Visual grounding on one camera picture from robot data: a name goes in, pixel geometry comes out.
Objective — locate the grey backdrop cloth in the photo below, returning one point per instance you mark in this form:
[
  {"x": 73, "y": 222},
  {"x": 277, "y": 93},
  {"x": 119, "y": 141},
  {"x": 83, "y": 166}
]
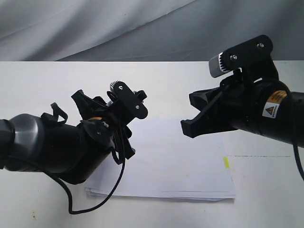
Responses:
[{"x": 145, "y": 30}]

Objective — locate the white paper stack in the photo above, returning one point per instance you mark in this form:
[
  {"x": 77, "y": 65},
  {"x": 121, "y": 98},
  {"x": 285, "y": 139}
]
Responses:
[{"x": 167, "y": 164}]

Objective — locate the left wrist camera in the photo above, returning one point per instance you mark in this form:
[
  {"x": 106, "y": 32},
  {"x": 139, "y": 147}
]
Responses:
[{"x": 129, "y": 101}]

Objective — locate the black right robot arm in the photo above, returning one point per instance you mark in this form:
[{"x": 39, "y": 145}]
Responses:
[{"x": 291, "y": 111}]

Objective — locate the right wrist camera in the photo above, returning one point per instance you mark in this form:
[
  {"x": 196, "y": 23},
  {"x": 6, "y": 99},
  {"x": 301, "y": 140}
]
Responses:
[{"x": 243, "y": 55}]

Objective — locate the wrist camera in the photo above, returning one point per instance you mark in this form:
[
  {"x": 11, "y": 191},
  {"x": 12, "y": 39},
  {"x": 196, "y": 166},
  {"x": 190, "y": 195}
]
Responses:
[
  {"x": 129, "y": 101},
  {"x": 243, "y": 55}
]

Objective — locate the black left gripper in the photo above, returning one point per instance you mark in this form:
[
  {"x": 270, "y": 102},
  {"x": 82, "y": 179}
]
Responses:
[{"x": 103, "y": 128}]

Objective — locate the yellow tape marker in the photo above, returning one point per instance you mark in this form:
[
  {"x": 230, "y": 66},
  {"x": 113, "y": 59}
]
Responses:
[{"x": 226, "y": 163}]

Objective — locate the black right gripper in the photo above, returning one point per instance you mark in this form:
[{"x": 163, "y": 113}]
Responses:
[{"x": 239, "y": 103}]

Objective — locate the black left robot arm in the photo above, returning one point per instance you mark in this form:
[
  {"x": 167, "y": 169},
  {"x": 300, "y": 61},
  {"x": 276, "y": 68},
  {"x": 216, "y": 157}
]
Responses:
[{"x": 71, "y": 153}]

